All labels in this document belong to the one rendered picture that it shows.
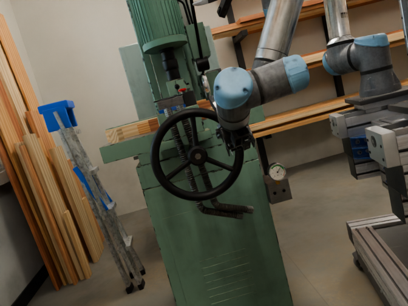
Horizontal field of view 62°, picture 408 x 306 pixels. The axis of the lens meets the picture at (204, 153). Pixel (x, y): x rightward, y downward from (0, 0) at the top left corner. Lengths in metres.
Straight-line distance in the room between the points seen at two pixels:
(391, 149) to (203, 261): 0.76
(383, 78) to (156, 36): 0.86
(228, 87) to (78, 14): 3.27
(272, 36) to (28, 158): 1.90
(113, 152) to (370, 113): 0.98
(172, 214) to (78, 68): 2.70
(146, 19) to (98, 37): 2.44
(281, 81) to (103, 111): 3.10
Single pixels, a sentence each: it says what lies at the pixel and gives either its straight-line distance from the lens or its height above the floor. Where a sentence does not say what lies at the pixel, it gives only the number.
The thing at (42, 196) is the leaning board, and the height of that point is 0.64.
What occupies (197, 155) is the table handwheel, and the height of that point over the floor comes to 0.81.
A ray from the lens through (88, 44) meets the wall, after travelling 3.76.
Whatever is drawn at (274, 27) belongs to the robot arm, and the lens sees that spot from 0.84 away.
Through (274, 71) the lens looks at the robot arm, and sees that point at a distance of 0.69.
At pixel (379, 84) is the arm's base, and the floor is 0.86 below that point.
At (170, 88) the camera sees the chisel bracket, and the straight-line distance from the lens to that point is 1.32.
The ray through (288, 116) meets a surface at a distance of 3.33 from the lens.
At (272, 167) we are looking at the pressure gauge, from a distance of 1.21.
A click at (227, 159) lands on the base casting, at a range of 1.23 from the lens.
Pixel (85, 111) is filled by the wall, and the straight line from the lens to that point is 3.72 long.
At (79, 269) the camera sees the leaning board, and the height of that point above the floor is 0.07.
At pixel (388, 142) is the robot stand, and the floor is 0.75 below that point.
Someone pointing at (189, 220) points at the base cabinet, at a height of 0.56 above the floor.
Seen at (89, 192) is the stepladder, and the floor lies 0.64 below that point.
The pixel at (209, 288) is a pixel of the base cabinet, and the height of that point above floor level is 0.27.
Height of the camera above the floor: 0.97
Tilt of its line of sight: 9 degrees down
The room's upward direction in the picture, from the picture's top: 15 degrees counter-clockwise
